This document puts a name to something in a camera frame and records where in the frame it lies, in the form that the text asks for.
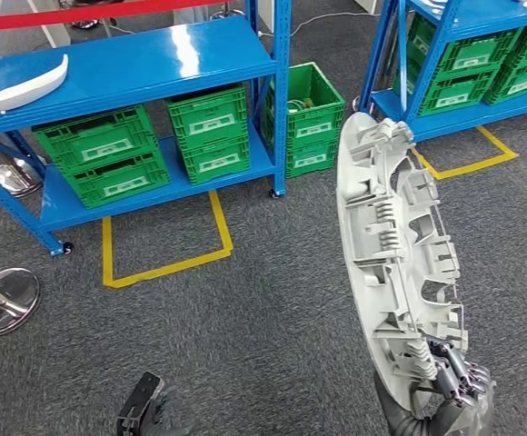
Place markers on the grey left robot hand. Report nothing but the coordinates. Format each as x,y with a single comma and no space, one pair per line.
165,415

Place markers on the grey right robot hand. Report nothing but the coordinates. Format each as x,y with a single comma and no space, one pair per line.
466,409

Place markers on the grey plastic hubcap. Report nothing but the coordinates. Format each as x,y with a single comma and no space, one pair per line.
381,271

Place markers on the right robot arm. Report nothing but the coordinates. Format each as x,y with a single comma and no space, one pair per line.
395,415

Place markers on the blue metal shelf rack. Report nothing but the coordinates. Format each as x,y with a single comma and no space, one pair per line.
131,60
472,12

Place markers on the white curved plastic part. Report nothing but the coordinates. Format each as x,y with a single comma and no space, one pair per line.
27,90

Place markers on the yellow floor tape outline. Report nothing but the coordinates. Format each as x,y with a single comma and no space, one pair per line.
472,168
107,253

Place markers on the red barrier belt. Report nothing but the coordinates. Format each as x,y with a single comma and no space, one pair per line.
63,13

